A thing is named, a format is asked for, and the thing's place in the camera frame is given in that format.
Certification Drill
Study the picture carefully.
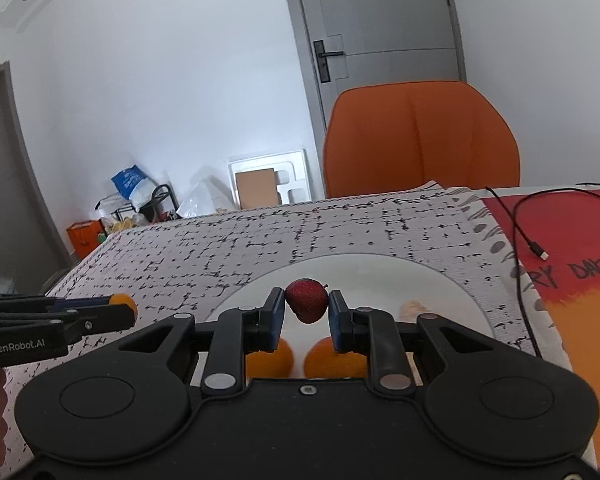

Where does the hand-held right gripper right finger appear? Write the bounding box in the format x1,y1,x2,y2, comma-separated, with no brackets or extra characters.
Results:
328,290,532,398

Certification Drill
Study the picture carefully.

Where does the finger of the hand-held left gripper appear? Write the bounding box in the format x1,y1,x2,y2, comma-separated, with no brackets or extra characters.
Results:
67,304,137,335
54,295,112,310

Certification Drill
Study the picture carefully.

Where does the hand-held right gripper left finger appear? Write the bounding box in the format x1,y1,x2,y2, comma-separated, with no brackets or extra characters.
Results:
82,287,287,401

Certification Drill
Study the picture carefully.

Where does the orange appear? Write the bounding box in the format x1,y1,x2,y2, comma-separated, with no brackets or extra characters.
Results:
304,337,371,380
107,293,137,319
245,337,296,380

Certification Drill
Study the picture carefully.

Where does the red apple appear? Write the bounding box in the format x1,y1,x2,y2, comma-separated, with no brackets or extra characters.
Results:
285,278,329,325

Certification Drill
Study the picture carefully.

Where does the white plate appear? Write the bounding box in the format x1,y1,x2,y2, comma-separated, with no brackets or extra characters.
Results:
205,253,496,381

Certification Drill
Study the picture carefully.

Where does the orange box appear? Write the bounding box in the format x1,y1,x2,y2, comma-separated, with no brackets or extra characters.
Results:
66,220,106,261

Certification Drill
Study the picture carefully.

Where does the small peeled pomelo piece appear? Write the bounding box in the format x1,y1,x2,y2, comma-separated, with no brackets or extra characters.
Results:
399,301,438,322

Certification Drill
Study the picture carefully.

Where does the black-patterned white tablecloth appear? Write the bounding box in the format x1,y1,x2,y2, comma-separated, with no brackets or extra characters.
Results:
2,181,576,480

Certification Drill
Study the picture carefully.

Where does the white plastic bag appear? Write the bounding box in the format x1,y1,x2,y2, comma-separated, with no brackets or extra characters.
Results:
96,194,137,232

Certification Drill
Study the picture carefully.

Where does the blue plastic bag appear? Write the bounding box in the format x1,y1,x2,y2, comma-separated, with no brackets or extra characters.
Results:
111,165,156,212

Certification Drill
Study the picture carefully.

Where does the black metal cart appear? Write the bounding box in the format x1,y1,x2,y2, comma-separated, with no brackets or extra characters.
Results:
149,184,174,222

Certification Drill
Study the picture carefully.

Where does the clear plastic bag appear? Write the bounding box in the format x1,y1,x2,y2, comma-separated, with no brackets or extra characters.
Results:
176,179,237,219

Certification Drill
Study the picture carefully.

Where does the white foam packaging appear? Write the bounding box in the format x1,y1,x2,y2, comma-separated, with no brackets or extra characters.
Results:
227,149,311,210

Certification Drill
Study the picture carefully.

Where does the grey-framed door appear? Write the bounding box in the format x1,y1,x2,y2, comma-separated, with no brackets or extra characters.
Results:
0,61,74,286

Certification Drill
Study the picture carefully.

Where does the orange chair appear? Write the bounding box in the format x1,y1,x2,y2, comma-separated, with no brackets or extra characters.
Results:
322,80,522,199

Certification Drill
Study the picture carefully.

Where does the red printed mat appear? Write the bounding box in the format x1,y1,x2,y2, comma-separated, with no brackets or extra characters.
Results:
481,187,600,467

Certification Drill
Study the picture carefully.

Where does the grey door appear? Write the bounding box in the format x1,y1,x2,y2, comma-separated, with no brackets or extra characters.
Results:
280,0,468,134

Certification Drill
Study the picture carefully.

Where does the black cable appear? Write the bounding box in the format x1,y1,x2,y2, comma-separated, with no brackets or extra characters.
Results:
485,182,600,357

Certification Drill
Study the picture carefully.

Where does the black door handle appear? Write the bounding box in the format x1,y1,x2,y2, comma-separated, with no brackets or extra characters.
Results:
312,39,345,84

